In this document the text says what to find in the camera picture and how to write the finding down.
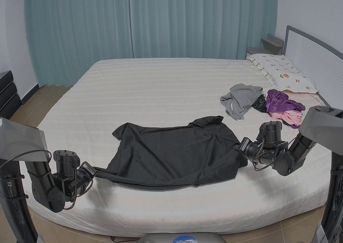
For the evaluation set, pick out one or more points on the pink garment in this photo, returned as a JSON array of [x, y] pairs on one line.
[[286, 117]]

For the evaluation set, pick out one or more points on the purple garment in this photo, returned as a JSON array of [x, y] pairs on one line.
[[278, 101]]

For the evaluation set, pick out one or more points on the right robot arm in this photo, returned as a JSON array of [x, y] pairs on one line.
[[321, 129]]

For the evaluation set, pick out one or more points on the black T-shirt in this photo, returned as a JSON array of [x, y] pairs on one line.
[[174, 156]]

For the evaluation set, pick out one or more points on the bed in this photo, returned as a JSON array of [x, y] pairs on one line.
[[150, 92]]

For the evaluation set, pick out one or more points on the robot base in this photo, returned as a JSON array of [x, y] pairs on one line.
[[160, 238]]

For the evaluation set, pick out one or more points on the black chest of drawers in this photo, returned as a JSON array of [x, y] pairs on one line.
[[8, 94]]

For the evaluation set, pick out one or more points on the grey bedside table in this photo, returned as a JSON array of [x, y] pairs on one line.
[[260, 50]]

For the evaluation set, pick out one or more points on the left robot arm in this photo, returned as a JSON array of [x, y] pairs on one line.
[[18, 140]]

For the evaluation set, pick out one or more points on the blue-green curtain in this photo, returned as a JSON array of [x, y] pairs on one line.
[[203, 11], [77, 22]]

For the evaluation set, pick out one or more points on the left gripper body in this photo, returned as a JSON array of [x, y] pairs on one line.
[[84, 179]]

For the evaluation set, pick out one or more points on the black shiny garment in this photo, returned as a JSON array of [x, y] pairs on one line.
[[260, 105]]

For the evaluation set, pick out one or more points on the white printed pillow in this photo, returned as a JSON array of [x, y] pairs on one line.
[[284, 73]]

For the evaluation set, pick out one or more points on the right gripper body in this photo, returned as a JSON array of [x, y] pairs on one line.
[[250, 150]]

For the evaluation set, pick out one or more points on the grey garment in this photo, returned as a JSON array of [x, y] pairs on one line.
[[241, 100]]

